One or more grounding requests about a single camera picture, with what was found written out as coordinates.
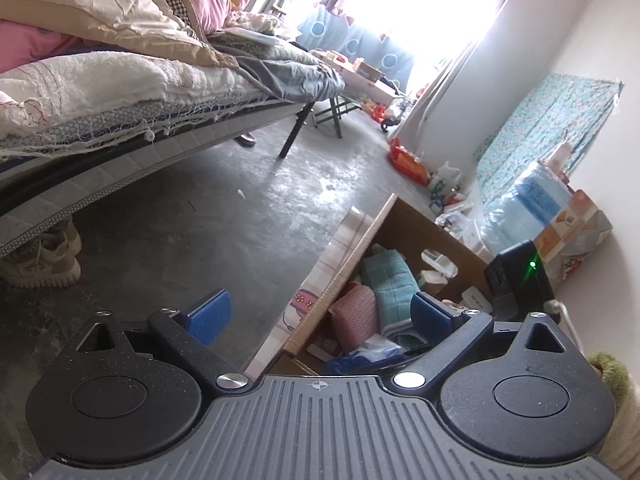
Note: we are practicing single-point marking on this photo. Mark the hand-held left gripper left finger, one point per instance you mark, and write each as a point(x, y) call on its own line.
point(210, 312)

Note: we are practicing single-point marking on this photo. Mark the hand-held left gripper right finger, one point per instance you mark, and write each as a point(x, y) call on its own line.
point(427, 315)

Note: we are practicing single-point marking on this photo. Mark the blue checked towel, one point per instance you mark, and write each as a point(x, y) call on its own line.
point(395, 290)

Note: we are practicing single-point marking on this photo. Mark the pink towel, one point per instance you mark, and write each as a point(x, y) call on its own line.
point(355, 317)

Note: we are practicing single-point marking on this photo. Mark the cardboard box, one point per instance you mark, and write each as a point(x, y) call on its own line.
point(415, 230)

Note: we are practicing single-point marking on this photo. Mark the blue plastic bag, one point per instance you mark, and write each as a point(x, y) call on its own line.
point(370, 357)

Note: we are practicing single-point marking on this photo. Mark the patterned storage box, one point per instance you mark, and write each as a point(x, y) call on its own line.
point(575, 230)

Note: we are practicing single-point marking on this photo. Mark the pack of blue water bottles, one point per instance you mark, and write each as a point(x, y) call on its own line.
point(530, 200)

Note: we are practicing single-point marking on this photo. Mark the red and white carton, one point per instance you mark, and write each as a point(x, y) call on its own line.
point(325, 347)

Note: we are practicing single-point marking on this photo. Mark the white plastic bag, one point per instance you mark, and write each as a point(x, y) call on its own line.
point(447, 177)

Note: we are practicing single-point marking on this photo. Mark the orange snack packet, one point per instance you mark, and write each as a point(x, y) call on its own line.
point(410, 162)

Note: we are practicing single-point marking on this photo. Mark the beige sneaker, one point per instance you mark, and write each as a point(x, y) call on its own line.
point(70, 240)
point(40, 267)

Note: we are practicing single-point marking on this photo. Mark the bed with mattress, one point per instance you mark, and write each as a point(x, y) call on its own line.
point(125, 170)

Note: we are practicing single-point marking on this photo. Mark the dark shoe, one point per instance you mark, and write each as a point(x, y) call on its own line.
point(245, 139)

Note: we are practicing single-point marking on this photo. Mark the low table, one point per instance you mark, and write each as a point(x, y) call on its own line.
point(370, 77)

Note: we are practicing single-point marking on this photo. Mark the grey blanket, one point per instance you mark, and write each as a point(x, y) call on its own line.
point(290, 75)

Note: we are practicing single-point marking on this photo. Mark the white lace blanket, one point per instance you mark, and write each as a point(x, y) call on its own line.
point(100, 85)

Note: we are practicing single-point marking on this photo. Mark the blue patterned curtain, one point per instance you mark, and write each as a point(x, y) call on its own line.
point(350, 40)

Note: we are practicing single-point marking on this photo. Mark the cream quilt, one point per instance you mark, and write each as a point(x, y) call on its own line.
point(100, 5)

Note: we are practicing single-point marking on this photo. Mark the floral wall cloth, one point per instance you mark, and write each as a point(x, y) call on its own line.
point(550, 120)

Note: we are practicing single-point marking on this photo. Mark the green folding frame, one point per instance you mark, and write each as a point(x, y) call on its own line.
point(332, 110)

